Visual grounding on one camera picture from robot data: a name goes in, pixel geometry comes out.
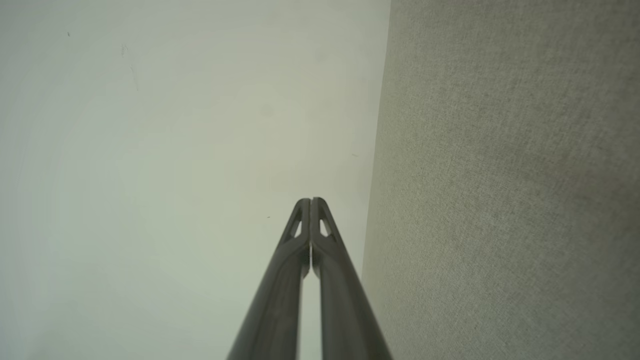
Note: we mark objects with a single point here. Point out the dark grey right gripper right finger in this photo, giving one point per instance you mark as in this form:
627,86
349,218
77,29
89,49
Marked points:
345,310

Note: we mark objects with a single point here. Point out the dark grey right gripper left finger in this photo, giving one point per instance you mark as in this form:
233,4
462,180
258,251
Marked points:
280,300

